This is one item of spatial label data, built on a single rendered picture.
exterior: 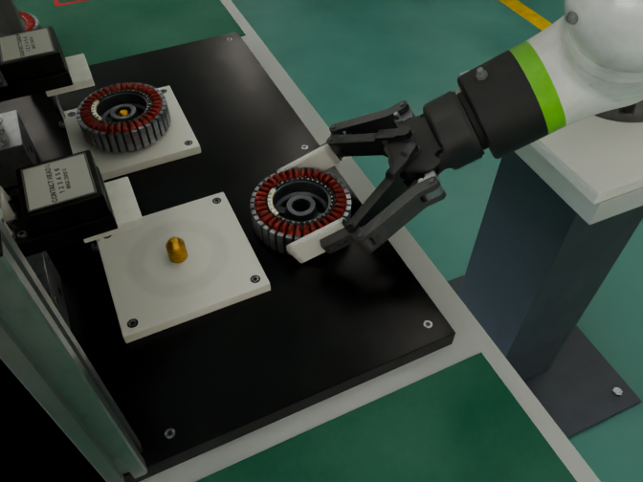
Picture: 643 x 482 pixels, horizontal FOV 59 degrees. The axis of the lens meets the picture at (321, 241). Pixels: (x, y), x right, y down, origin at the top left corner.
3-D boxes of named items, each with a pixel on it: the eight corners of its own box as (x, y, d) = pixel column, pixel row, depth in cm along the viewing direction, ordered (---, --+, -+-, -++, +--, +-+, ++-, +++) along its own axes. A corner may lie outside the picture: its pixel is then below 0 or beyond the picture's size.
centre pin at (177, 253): (185, 247, 61) (180, 230, 59) (189, 259, 60) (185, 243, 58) (166, 252, 60) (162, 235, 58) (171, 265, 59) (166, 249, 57)
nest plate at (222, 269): (224, 198, 67) (223, 190, 66) (271, 290, 58) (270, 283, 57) (97, 238, 63) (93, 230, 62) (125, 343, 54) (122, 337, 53)
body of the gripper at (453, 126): (496, 171, 57) (412, 210, 60) (471, 120, 63) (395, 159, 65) (474, 121, 52) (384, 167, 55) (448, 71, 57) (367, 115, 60)
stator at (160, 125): (165, 96, 79) (159, 73, 76) (177, 144, 72) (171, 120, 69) (81, 111, 77) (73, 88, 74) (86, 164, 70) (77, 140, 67)
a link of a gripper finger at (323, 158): (327, 146, 64) (326, 142, 65) (277, 173, 66) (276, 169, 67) (340, 163, 66) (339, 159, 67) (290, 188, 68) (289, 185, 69)
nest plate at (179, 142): (170, 92, 82) (168, 84, 81) (201, 153, 73) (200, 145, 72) (64, 119, 78) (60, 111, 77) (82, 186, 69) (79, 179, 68)
